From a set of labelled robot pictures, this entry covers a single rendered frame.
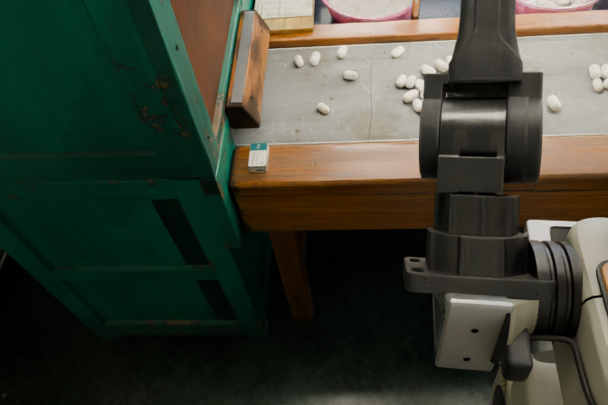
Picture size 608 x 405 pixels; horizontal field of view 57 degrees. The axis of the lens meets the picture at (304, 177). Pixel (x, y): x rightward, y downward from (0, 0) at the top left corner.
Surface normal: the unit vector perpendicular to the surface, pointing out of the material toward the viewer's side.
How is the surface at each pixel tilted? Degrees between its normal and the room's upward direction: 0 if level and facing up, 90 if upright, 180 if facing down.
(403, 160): 0
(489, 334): 82
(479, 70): 34
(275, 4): 0
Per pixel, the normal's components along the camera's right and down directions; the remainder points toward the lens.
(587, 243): -0.48, -0.65
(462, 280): -0.14, 0.02
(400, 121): -0.09, -0.59
